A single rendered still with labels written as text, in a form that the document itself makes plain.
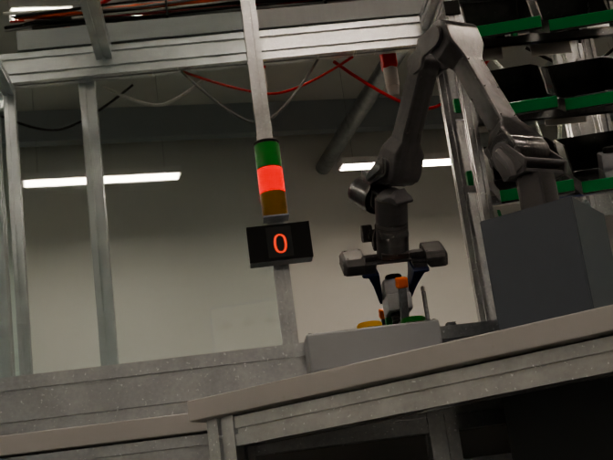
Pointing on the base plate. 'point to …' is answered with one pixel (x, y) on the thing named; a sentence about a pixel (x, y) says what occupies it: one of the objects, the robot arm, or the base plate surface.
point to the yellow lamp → (274, 203)
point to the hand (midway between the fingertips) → (394, 284)
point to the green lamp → (267, 154)
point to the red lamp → (270, 178)
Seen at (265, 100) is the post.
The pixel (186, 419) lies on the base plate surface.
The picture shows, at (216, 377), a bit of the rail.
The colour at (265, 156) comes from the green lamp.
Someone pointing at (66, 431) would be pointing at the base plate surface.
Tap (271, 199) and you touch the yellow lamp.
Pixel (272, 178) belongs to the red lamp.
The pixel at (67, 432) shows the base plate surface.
